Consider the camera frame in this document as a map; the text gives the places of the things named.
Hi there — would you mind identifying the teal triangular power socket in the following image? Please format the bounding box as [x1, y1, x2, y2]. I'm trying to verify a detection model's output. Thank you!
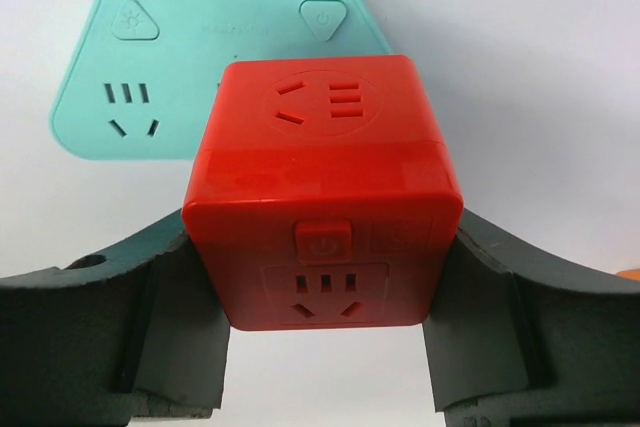
[50, 0, 390, 160]

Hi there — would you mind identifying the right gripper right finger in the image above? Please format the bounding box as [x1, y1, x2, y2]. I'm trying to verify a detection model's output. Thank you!
[423, 212, 639, 426]

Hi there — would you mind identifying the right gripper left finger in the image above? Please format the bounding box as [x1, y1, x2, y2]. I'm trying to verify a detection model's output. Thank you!
[1, 213, 230, 426]

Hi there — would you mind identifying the red cube plug adapter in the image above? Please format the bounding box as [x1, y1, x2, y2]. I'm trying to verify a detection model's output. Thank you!
[182, 54, 464, 331]

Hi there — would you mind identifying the orange power strip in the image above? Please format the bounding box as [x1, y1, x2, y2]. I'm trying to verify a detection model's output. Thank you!
[617, 268, 640, 281]

